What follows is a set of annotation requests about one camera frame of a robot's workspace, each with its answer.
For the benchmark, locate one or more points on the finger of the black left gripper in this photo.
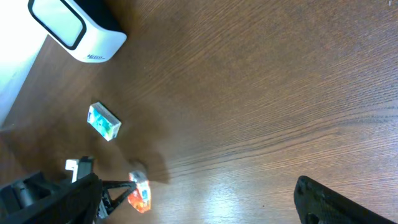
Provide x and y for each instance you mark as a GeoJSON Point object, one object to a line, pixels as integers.
{"type": "Point", "coordinates": [108, 204]}

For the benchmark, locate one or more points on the orange small box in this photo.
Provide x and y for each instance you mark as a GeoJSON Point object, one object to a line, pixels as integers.
{"type": "Point", "coordinates": [140, 198]}

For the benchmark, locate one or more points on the green small box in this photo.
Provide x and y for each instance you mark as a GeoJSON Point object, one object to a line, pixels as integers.
{"type": "Point", "coordinates": [103, 121]}

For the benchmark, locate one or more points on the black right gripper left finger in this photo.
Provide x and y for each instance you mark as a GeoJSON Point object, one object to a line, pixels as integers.
{"type": "Point", "coordinates": [77, 203]}

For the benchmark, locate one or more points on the white barcode scanner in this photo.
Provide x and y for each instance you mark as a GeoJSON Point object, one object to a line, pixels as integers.
{"type": "Point", "coordinates": [86, 29]}

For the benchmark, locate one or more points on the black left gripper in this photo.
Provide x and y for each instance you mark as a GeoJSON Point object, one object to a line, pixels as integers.
{"type": "Point", "coordinates": [25, 192]}

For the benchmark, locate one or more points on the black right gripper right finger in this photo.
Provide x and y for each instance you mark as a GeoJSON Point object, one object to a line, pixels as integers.
{"type": "Point", "coordinates": [316, 204]}

